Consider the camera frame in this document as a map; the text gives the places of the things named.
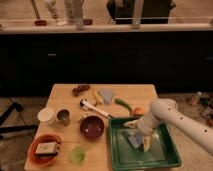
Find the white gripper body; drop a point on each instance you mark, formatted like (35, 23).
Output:
(147, 124)

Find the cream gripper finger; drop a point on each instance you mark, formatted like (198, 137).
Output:
(131, 124)
(146, 143)

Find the blue grey sponge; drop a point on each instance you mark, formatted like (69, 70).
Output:
(135, 139)

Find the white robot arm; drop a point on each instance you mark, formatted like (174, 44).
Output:
(166, 110)

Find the orange tomato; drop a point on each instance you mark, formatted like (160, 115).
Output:
(138, 111)

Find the green plastic tray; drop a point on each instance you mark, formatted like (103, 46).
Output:
(162, 153)

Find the green chili pepper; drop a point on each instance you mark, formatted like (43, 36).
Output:
(124, 104)

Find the grey cloth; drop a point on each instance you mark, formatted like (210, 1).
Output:
(107, 95)

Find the dark red bowl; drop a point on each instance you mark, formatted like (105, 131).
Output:
(92, 127)

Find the yellow corn piece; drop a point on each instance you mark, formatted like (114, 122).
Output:
(97, 97)

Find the green translucent cup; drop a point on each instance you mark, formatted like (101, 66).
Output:
(76, 155)

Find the brown red toy food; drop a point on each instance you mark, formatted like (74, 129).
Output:
(80, 89)

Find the grey metal mug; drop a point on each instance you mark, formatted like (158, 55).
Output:
(63, 116)

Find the white cup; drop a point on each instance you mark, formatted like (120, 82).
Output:
(46, 116)

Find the small box in bowl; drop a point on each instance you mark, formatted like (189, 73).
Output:
(46, 148)

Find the orange plastic bowl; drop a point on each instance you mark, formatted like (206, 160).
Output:
(43, 160)

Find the black chair base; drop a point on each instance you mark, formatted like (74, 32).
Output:
(16, 118)

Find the red dish on counter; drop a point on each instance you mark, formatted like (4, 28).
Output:
(40, 23)

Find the white handled kitchen tool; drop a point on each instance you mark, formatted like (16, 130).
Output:
(88, 106)

